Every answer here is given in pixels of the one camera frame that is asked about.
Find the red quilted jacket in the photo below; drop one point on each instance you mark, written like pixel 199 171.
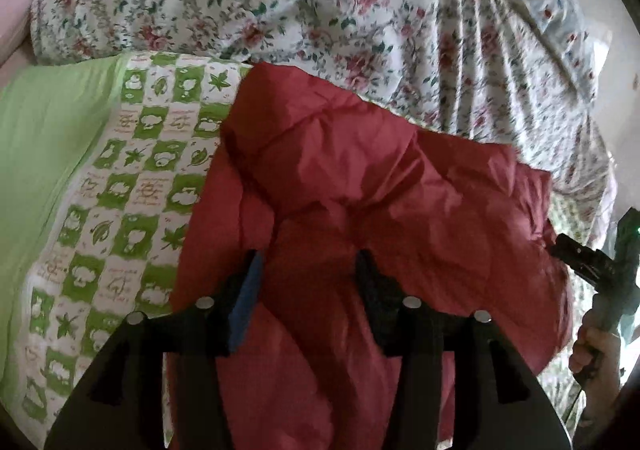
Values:
pixel 360 195

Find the person's right hand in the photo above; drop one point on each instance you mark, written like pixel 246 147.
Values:
pixel 602 355

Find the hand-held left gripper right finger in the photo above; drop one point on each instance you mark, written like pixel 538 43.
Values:
pixel 374 302

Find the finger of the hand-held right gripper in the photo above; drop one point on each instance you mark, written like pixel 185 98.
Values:
pixel 582 257

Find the pink blanket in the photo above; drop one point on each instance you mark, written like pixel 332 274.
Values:
pixel 12 14

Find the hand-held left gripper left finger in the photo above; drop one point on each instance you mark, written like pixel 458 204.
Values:
pixel 245 302

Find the green patterned blanket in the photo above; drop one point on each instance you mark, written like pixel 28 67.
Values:
pixel 75 169

